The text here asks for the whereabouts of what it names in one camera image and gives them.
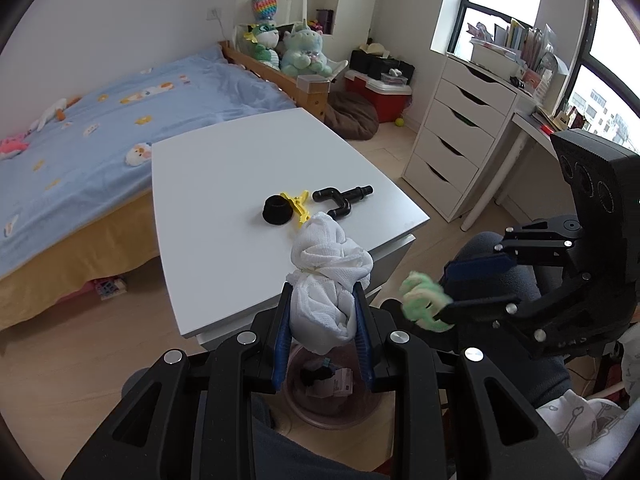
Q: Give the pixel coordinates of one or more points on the rainbow crochet bag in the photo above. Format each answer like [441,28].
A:
[264,10]

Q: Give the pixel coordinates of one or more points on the pink plush toy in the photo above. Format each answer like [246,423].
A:
[13,146]

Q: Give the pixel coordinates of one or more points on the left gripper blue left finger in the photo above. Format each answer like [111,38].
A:
[281,336]

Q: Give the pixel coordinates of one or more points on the white cloth bundle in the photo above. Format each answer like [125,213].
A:
[328,265]

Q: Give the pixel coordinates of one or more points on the white goose plush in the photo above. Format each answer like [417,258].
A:
[55,111]

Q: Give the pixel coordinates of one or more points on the teal unicorn plush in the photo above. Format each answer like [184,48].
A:
[303,53]

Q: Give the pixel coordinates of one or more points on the blue blanket bed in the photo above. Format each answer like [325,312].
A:
[76,204]

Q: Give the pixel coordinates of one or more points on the brown bean bag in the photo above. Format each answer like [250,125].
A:
[351,116]

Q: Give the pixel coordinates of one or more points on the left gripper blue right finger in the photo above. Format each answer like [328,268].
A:
[363,342]

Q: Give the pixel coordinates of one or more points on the wooden bed frame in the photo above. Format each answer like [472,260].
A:
[309,91]

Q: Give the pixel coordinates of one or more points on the black round cap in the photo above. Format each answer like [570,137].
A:
[276,211]

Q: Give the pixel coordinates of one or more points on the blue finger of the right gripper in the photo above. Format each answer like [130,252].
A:
[462,270]
[479,311]

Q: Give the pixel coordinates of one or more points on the pink round trash bin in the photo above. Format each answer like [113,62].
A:
[329,393]

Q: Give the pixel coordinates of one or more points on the white folding chair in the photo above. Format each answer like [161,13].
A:
[244,46]

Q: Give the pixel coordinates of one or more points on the green fluffy scrunchie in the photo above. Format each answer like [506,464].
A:
[421,300]

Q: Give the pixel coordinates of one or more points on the red cooler box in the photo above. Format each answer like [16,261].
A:
[389,100]

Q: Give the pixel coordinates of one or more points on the yellow plastic clip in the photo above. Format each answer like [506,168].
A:
[298,204]

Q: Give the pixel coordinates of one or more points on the white cabinet table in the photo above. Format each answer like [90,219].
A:
[229,199]

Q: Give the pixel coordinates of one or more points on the white drawer chest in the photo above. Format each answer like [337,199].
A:
[460,132]

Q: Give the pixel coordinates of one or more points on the black storage bag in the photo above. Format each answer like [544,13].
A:
[374,66]

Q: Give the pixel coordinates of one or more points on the green dragon plush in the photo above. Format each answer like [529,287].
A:
[263,39]

